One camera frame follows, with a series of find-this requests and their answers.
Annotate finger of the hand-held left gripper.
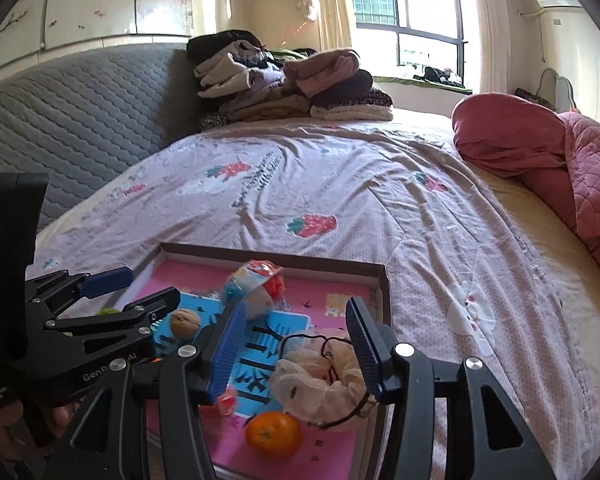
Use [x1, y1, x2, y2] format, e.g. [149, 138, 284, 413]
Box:
[26, 266, 135, 311]
[43, 287, 182, 353]

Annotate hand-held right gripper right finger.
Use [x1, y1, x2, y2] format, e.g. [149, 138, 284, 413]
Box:
[345, 296, 558, 480]

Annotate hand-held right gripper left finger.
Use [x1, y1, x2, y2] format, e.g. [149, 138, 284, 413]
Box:
[57, 300, 248, 480]

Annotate walnut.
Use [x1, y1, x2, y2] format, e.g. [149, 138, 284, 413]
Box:
[169, 308, 202, 342]

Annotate clear ball with red filling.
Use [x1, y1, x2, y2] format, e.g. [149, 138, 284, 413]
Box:
[200, 387, 240, 418]

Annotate clear ball with blue filling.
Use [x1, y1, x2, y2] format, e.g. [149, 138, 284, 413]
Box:
[221, 259, 287, 320]

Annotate orange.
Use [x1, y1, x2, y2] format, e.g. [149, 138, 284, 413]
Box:
[244, 411, 303, 459]

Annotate brown cardboard box tray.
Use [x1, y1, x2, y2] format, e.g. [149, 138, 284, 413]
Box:
[130, 242, 392, 480]

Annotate person's left hand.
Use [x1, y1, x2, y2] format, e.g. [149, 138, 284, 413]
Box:
[0, 402, 76, 480]

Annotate pink picture book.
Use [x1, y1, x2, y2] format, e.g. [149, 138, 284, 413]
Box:
[147, 260, 381, 480]

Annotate grey quilted headboard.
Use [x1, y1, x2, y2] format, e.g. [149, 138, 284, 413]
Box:
[0, 42, 203, 261]

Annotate pink pillow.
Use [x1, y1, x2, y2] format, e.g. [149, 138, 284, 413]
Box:
[452, 92, 581, 233]

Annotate pile of folded clothes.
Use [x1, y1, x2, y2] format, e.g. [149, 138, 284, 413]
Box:
[186, 30, 395, 131]

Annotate green window seat cushion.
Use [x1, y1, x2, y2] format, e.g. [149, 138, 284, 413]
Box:
[372, 75, 473, 96]

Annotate dark clothes on windowsill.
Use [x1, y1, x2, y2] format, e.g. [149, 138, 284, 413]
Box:
[412, 66, 465, 86]

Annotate dark bag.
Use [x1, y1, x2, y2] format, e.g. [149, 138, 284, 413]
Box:
[515, 87, 556, 111]

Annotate beige curtain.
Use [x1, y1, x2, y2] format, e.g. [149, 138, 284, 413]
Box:
[467, 0, 506, 96]
[305, 0, 353, 53]

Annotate window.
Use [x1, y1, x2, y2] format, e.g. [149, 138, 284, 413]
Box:
[347, 0, 468, 68]

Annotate air conditioner pipe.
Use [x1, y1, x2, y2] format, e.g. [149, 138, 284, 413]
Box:
[517, 7, 546, 63]

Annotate flower wall painting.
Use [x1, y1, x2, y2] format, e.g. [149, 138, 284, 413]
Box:
[0, 0, 201, 51]

